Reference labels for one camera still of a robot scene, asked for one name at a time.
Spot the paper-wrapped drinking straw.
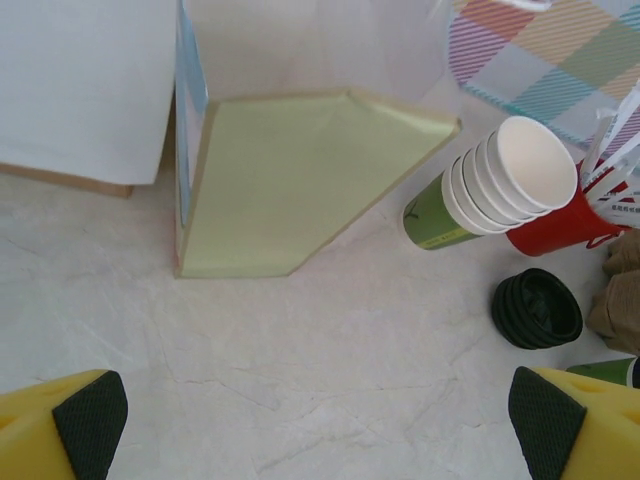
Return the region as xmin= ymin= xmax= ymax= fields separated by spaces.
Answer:
xmin=579 ymin=79 xmax=640 ymax=181
xmin=597 ymin=185 xmax=640 ymax=211
xmin=589 ymin=142 xmax=640 ymax=190

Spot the brown pulp cup carrier stack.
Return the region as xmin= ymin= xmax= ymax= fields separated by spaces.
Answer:
xmin=587 ymin=232 xmax=640 ymax=351

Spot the green paper coffee cup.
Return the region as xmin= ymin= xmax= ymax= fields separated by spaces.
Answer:
xmin=564 ymin=357 xmax=632 ymax=389

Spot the red straw holder cup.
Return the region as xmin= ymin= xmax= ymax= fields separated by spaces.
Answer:
xmin=504 ymin=162 xmax=631 ymax=259

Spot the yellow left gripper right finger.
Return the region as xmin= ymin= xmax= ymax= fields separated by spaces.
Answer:
xmin=507 ymin=365 xmax=640 ymax=480

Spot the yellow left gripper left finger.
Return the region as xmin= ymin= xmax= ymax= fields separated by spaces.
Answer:
xmin=0 ymin=368 xmax=129 ymax=480

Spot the green printed paper takeout bag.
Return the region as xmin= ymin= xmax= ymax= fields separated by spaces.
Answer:
xmin=172 ymin=0 xmax=462 ymax=280

